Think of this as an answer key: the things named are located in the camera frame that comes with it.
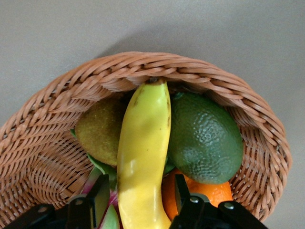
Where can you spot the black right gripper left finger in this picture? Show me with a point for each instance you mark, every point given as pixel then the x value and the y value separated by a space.
pixel 85 205

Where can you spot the orange fruit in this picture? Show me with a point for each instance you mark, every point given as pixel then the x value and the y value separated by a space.
pixel 214 193

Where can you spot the yellow banana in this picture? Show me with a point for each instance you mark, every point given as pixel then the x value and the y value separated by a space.
pixel 143 148

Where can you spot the brown kiwi fruit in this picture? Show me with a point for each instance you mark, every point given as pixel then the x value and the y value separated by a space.
pixel 100 136

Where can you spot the green avocado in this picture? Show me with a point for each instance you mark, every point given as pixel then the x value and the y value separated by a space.
pixel 205 143

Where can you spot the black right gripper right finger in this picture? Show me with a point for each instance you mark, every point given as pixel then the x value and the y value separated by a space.
pixel 190 205

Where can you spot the pink dragon fruit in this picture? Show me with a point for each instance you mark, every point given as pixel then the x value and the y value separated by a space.
pixel 110 214

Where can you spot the brown wicker basket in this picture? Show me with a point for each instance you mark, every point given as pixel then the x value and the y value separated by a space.
pixel 35 133

